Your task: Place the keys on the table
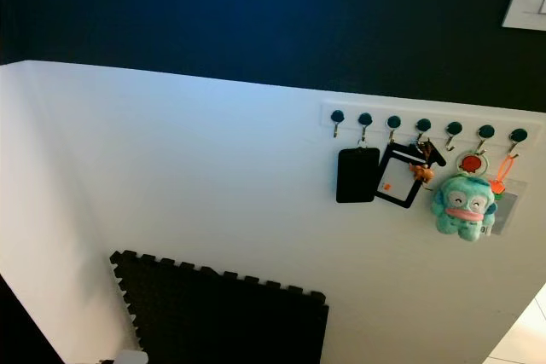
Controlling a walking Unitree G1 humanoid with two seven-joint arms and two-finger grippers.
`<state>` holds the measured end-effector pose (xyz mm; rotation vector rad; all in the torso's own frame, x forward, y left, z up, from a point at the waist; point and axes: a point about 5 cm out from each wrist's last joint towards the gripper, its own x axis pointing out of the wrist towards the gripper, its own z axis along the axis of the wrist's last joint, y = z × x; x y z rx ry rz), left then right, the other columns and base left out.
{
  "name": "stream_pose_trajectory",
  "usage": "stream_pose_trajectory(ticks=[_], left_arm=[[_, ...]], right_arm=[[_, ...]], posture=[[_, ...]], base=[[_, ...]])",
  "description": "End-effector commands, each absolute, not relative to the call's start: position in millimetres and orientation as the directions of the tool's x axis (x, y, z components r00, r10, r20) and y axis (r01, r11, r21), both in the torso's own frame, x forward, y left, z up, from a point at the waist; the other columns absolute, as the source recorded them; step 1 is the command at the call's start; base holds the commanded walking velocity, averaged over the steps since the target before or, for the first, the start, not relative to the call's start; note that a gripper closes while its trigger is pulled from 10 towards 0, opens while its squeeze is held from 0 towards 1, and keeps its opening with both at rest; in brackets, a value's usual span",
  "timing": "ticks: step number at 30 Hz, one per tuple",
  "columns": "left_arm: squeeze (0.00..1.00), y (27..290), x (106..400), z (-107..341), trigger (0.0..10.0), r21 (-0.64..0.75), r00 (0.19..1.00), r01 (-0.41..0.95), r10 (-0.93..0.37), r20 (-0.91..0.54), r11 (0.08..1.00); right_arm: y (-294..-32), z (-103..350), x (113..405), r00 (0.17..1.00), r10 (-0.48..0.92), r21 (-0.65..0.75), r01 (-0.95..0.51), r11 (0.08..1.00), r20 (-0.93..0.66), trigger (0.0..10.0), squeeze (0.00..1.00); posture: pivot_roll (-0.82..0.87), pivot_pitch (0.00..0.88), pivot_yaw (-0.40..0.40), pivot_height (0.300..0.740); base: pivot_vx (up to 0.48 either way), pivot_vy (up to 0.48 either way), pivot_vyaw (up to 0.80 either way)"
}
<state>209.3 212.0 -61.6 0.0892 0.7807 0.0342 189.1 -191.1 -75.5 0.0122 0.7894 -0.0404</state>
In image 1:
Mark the teal plush toy keychain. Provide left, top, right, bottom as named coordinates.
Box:
left=432, top=173, right=501, bottom=242

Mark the black foam puzzle mat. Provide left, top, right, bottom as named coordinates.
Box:
left=109, top=250, right=331, bottom=364

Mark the dark green knob hook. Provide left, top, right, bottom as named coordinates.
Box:
left=357, top=112, right=374, bottom=143
left=330, top=109, right=346, bottom=139
left=477, top=124, right=496, bottom=157
left=386, top=115, right=402, bottom=145
left=508, top=129, right=528, bottom=160
left=415, top=118, right=433, bottom=147
left=445, top=121, right=463, bottom=152

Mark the plain black card holder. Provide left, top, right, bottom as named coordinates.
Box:
left=335, top=140, right=381, bottom=205

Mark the black badge holder with card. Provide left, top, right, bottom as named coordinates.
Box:
left=374, top=140, right=447, bottom=210

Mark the small brown charm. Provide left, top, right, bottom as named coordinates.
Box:
left=410, top=162, right=436, bottom=186

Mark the red round silver-rimmed tag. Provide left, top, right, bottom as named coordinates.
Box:
left=457, top=153, right=487, bottom=176

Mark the clear plastic card sleeve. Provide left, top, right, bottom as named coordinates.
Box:
left=490, top=181, right=526, bottom=235

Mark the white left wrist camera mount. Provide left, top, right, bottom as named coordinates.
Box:
left=115, top=350, right=148, bottom=364

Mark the white key hook rail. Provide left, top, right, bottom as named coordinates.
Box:
left=322, top=101, right=546, bottom=150

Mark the orange strap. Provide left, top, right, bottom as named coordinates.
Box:
left=491, top=153, right=521, bottom=199

